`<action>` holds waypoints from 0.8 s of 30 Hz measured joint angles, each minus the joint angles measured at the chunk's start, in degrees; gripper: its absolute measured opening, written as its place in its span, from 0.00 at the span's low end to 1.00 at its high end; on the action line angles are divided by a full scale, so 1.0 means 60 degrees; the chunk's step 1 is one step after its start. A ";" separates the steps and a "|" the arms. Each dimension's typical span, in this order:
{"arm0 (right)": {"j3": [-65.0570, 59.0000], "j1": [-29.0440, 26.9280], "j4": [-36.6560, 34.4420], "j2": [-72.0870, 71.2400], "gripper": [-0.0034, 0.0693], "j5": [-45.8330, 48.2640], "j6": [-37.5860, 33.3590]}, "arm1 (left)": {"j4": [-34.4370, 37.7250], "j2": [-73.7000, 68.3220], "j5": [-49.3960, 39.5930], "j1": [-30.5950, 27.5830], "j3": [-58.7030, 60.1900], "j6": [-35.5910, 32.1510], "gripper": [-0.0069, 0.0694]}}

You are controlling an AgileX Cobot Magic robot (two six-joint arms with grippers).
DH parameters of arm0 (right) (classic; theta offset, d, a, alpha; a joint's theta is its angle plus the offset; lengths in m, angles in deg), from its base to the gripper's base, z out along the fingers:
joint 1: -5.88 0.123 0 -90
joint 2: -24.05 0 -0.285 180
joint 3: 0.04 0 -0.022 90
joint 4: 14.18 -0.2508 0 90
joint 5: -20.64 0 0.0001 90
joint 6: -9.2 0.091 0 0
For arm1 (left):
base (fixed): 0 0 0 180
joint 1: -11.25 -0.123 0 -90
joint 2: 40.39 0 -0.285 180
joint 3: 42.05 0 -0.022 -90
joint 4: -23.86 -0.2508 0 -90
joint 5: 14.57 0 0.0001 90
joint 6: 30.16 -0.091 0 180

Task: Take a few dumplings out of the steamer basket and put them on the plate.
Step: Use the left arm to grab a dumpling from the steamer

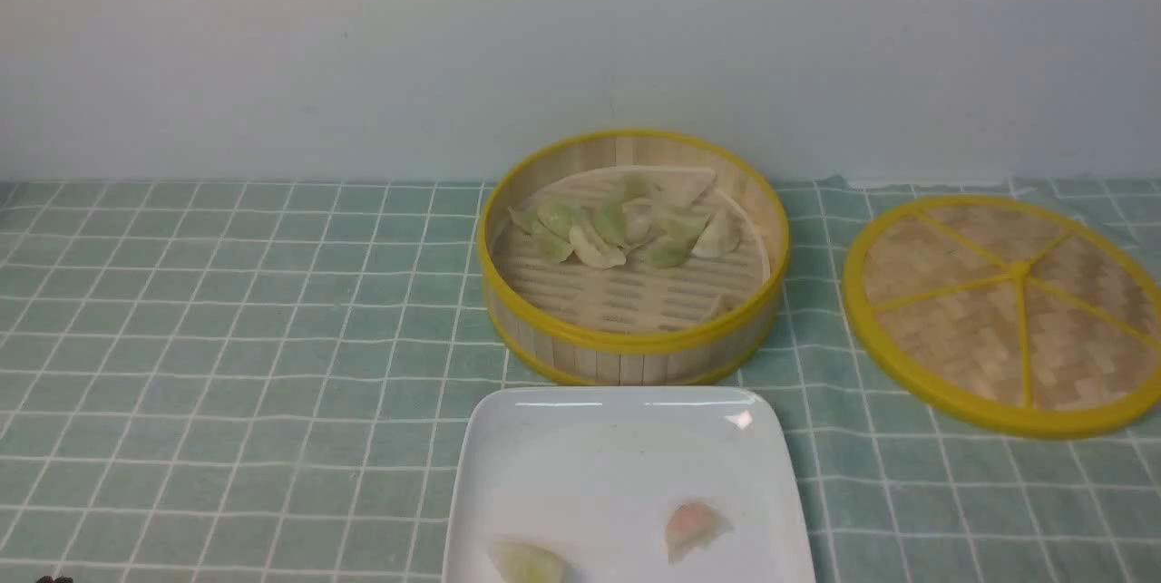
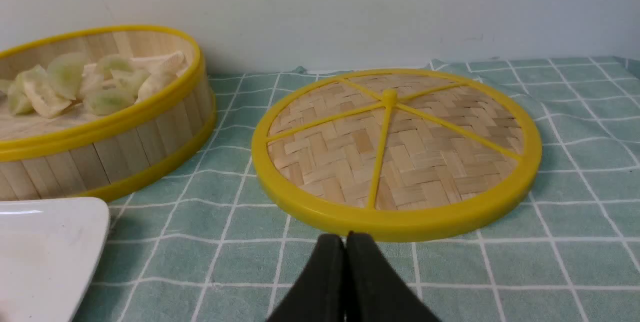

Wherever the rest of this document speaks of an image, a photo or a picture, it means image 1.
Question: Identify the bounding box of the round bamboo steamer basket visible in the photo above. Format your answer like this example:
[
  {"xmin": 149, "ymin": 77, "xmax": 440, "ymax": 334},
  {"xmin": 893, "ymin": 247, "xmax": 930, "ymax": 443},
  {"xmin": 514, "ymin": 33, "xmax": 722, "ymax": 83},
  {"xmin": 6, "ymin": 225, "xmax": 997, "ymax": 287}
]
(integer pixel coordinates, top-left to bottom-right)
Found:
[{"xmin": 477, "ymin": 130, "xmax": 789, "ymax": 386}]

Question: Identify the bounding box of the green dumpling in steamer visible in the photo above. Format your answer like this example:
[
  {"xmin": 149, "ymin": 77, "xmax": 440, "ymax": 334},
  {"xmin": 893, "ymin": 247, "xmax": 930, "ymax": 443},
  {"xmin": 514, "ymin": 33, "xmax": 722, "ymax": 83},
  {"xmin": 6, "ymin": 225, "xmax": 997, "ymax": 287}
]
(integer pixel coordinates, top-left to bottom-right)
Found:
[
  {"xmin": 507, "ymin": 199, "xmax": 581, "ymax": 264},
  {"xmin": 610, "ymin": 171, "xmax": 664, "ymax": 204},
  {"xmin": 592, "ymin": 196, "xmax": 628, "ymax": 249}
]

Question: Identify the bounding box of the round bamboo steamer lid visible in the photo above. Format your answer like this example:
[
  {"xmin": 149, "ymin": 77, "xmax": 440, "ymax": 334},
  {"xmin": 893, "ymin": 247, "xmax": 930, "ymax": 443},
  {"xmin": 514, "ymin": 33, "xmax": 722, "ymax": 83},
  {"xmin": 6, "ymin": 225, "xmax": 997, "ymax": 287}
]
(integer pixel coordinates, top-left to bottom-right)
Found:
[{"xmin": 842, "ymin": 195, "xmax": 1160, "ymax": 440}]

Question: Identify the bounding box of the green dumpling on plate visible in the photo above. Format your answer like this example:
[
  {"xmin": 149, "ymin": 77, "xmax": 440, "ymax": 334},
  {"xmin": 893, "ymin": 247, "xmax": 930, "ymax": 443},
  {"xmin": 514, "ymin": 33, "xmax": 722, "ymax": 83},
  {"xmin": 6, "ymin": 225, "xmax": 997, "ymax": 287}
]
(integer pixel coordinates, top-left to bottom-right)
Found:
[{"xmin": 488, "ymin": 540, "xmax": 570, "ymax": 582}]

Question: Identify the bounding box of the pale dumpling right in steamer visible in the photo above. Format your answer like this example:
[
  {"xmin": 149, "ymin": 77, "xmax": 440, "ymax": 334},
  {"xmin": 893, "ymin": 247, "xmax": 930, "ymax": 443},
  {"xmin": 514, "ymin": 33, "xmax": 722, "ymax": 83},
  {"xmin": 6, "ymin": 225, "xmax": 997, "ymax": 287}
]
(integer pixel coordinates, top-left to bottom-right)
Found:
[{"xmin": 691, "ymin": 208, "xmax": 742, "ymax": 259}]

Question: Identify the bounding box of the pale dumpling front in steamer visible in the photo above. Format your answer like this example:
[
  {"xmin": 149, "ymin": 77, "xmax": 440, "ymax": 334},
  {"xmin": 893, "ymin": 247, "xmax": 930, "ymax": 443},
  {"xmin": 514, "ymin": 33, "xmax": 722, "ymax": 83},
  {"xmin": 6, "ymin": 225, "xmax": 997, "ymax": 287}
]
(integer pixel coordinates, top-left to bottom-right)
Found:
[{"xmin": 569, "ymin": 222, "xmax": 627, "ymax": 269}]

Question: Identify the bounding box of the green checkered tablecloth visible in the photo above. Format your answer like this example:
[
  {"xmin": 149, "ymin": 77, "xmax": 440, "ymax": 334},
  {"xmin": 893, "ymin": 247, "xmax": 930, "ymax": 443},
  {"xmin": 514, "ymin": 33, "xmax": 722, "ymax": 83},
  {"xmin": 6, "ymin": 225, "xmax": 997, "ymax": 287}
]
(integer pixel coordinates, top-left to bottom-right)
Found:
[{"xmin": 1, "ymin": 178, "xmax": 1160, "ymax": 582}]

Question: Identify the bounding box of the green dumpling left in steamer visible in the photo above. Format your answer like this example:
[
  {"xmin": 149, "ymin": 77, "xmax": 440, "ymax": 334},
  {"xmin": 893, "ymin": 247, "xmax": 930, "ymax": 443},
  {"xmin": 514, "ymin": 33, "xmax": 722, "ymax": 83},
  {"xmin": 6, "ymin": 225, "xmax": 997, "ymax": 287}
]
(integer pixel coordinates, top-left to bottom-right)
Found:
[{"xmin": 507, "ymin": 199, "xmax": 581, "ymax": 264}]

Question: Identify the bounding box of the white square plate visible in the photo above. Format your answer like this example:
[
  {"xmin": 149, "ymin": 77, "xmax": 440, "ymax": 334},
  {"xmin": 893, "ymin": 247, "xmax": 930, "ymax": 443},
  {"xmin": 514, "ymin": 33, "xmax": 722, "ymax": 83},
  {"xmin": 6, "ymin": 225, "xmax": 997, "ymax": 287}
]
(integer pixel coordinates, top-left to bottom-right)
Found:
[{"xmin": 441, "ymin": 386, "xmax": 817, "ymax": 582}]

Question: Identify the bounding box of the green dumpling front right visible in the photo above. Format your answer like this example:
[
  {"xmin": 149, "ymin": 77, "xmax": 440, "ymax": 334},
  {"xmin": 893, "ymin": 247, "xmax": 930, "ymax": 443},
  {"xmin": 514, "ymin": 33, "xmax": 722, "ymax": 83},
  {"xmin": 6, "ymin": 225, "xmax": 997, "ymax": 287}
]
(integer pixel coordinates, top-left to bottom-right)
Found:
[{"xmin": 647, "ymin": 235, "xmax": 698, "ymax": 268}]

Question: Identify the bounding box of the pale dumpling in steamer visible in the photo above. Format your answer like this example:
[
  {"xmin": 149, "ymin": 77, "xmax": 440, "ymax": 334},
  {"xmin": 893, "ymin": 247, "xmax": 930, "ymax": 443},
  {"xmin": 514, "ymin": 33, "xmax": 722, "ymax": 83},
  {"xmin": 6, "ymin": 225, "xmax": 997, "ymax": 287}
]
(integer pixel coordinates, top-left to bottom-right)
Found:
[
  {"xmin": 691, "ymin": 208, "xmax": 742, "ymax": 259},
  {"xmin": 569, "ymin": 222, "xmax": 627, "ymax": 269}
]

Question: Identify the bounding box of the green dumpling centre in steamer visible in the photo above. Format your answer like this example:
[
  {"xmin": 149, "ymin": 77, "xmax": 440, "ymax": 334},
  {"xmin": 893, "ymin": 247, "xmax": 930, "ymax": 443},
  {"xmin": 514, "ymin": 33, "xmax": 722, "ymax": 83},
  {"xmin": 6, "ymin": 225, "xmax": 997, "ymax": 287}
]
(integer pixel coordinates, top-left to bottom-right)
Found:
[{"xmin": 592, "ymin": 196, "xmax": 628, "ymax": 249}]

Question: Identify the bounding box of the green dumpling back in steamer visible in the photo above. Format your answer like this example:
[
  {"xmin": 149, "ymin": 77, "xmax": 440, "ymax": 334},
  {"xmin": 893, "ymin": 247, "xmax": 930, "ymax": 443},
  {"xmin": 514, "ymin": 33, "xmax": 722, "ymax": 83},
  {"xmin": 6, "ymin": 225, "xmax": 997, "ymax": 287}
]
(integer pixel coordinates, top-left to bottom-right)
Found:
[{"xmin": 610, "ymin": 171, "xmax": 664, "ymax": 204}]

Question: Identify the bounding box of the pink dumpling on plate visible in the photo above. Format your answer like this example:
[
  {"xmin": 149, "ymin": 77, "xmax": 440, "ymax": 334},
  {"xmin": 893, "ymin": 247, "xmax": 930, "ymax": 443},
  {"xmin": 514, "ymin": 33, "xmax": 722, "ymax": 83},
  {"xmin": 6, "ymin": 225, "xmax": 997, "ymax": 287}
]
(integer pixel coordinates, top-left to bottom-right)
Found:
[{"xmin": 664, "ymin": 501, "xmax": 733, "ymax": 566}]

